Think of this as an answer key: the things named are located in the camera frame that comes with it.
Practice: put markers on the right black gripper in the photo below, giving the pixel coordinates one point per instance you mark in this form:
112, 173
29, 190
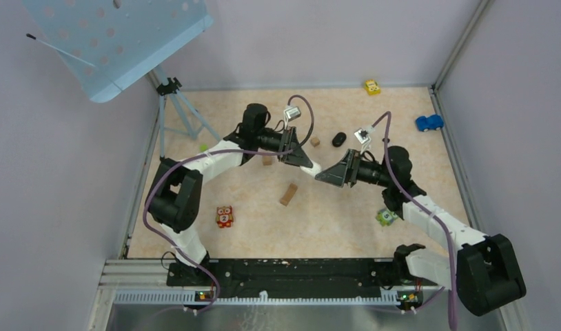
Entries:
346, 171

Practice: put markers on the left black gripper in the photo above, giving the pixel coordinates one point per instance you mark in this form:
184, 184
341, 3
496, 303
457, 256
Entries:
298, 156

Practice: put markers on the white earbud charging case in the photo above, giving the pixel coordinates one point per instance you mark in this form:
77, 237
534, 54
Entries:
312, 171

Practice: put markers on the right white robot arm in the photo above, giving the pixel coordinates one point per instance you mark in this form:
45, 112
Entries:
481, 270

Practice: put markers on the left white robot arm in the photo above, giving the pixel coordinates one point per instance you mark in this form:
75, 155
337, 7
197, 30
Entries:
175, 197

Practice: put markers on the black oval charging case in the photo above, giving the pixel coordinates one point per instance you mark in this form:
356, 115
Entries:
339, 139

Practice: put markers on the small wooden cube far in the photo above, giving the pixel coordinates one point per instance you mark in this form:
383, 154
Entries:
314, 141

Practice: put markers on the small wooden cube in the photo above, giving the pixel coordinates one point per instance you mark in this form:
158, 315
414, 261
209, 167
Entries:
267, 160
314, 141

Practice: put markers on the small wooden cube near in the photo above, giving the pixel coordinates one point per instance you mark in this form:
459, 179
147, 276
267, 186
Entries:
267, 160

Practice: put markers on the wooden arch block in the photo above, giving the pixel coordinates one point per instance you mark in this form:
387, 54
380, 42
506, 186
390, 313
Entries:
289, 194

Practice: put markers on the green owl number block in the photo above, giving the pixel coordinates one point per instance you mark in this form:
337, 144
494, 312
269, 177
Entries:
386, 217

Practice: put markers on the yellow toy car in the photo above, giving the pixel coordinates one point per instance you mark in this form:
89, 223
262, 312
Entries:
372, 87

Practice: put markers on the red owl number block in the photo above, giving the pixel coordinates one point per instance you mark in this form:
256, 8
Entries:
224, 216

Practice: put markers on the blue toy car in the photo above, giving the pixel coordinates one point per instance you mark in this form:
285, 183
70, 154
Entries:
432, 122

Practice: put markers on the light blue tripod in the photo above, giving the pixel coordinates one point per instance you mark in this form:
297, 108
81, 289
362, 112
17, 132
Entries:
170, 93

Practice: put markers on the light blue perforated stand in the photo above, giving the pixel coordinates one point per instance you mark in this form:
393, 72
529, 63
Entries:
109, 45

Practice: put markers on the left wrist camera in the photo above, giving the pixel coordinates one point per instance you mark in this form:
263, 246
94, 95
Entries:
291, 113

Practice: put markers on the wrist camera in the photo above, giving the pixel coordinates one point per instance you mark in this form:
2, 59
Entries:
291, 113
363, 135

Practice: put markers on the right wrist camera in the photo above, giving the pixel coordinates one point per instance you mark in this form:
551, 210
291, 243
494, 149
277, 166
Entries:
363, 135

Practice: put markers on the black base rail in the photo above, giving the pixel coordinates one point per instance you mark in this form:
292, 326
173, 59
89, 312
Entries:
289, 278

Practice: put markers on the white slotted cable duct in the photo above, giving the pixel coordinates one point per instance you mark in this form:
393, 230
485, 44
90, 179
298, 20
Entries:
190, 297

